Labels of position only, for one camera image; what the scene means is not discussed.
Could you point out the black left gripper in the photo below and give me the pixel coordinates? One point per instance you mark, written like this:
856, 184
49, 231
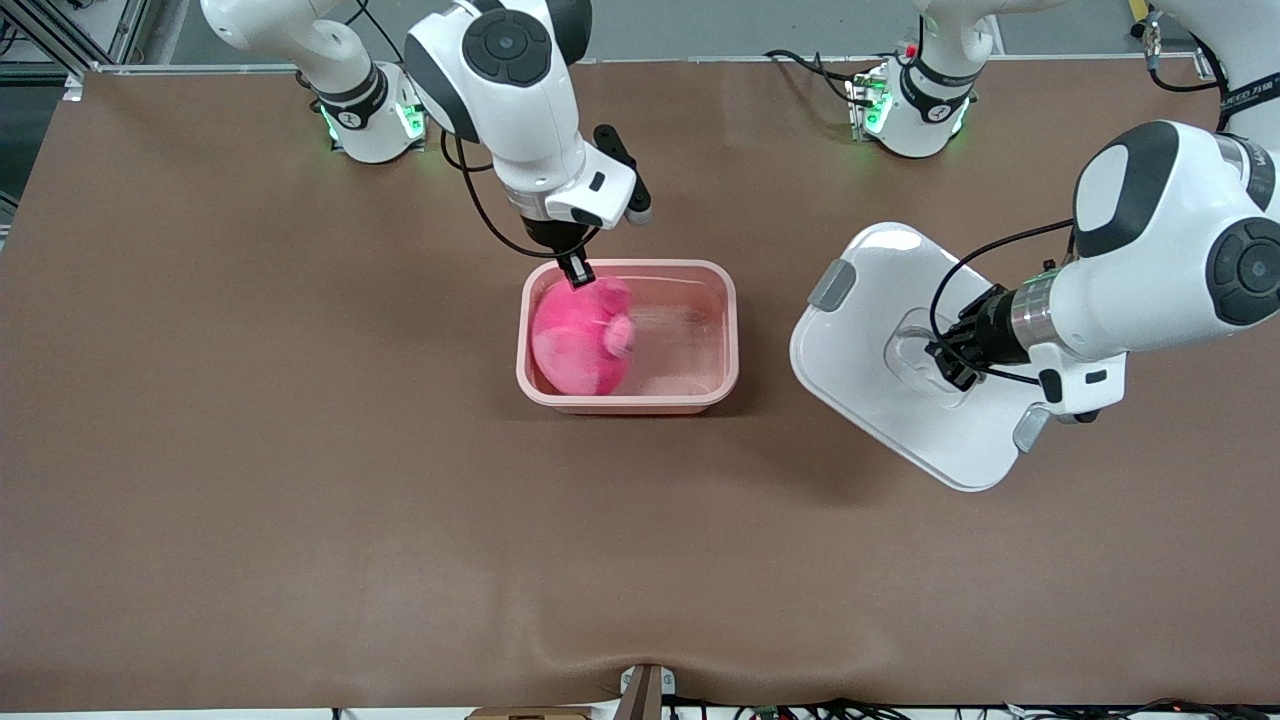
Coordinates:
984, 328

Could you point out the pink plush toy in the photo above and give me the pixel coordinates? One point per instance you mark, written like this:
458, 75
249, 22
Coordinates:
575, 345

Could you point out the brown table mat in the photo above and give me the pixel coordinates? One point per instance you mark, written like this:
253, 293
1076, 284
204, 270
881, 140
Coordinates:
300, 450

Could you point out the white lid with grey latches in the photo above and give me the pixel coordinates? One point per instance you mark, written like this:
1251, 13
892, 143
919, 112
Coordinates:
860, 380

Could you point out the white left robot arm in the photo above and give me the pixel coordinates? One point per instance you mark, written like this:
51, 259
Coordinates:
1160, 270

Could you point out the white plastic container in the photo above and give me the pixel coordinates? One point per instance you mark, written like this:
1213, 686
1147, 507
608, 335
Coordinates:
690, 345

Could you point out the aluminium frame profile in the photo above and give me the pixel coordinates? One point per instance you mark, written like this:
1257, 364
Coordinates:
70, 30

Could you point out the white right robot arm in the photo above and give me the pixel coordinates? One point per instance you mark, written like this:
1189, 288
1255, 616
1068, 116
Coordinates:
500, 110

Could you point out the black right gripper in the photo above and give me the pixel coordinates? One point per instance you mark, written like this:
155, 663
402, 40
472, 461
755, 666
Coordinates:
557, 238

